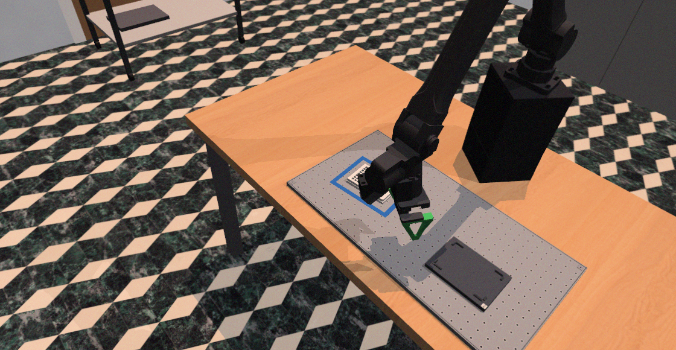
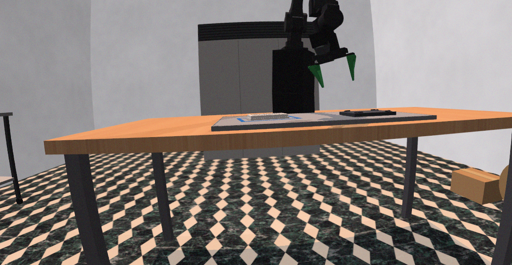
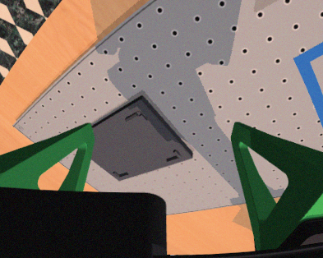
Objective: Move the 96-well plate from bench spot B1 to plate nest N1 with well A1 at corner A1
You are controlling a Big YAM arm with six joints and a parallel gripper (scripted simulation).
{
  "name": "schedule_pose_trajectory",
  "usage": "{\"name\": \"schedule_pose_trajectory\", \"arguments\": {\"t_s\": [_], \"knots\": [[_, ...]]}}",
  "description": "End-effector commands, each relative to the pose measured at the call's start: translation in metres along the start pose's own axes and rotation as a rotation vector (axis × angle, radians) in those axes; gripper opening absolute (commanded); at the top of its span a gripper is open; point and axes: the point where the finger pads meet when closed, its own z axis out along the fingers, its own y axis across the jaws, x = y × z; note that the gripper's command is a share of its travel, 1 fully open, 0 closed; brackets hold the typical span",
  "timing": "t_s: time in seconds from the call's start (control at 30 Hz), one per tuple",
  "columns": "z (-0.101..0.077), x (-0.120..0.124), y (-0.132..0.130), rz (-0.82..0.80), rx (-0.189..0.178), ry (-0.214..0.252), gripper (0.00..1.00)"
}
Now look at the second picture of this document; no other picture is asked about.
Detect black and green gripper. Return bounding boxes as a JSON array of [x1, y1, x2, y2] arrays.
[[308, 48, 356, 88]]

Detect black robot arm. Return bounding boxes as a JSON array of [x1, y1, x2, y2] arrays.
[[282, 0, 344, 55]]

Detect white well plate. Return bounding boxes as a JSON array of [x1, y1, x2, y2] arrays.
[[247, 113, 289, 121]]

